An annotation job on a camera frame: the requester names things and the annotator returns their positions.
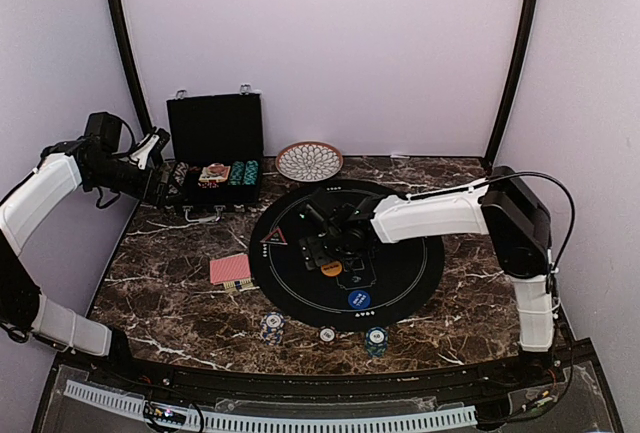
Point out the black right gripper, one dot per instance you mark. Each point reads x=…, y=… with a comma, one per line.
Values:
x=313, y=256

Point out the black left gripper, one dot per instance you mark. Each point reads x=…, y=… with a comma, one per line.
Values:
x=157, y=197

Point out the orange big blind button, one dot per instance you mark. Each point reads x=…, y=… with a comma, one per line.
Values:
x=332, y=269

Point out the blue small blind button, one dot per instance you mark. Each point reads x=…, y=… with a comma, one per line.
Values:
x=359, y=299

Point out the brown white chip stack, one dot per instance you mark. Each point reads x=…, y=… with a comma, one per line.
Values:
x=327, y=335

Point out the blue green chip stack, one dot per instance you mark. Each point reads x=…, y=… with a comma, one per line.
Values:
x=376, y=341

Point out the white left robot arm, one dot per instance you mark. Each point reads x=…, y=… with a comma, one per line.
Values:
x=64, y=168

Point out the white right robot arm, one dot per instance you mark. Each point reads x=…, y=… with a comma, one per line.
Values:
x=502, y=207

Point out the blue tan chip row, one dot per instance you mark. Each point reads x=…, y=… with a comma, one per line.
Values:
x=177, y=180

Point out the round black poker mat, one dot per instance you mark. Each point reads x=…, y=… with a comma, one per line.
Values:
x=400, y=277

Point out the black poker chip case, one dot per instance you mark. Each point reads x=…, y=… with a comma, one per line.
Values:
x=217, y=129

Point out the cards in case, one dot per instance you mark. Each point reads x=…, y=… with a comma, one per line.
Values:
x=205, y=177

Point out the red dice row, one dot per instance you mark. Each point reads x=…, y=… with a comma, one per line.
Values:
x=208, y=185

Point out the triangular all in button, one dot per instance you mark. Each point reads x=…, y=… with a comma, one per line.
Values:
x=275, y=237

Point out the patterned ceramic plate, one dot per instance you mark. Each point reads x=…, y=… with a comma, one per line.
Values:
x=310, y=161

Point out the green chip row left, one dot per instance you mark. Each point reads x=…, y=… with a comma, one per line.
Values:
x=237, y=173

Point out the green chip row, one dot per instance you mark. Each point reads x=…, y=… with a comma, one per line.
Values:
x=251, y=173
x=237, y=173

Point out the green chip row right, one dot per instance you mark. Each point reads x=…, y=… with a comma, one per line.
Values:
x=251, y=173

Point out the blue tan chip stack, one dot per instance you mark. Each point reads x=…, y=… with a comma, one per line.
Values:
x=272, y=328

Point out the red playing card deck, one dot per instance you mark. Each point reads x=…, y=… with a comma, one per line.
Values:
x=229, y=269

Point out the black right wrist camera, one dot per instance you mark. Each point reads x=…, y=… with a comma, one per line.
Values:
x=317, y=212

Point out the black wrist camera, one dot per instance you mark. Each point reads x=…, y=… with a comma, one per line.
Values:
x=107, y=128
x=317, y=212

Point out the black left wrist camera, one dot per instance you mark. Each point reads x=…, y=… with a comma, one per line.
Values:
x=107, y=128

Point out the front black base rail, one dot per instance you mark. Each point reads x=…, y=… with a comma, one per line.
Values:
x=481, y=383

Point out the black corner frame post left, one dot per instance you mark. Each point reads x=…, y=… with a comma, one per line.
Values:
x=119, y=26

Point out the black corner frame post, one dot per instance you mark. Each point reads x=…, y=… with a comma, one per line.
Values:
x=119, y=26
x=513, y=76

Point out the white cable tray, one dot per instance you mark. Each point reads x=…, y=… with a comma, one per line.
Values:
x=256, y=416

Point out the black corner frame post right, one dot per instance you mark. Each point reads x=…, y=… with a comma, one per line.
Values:
x=513, y=76

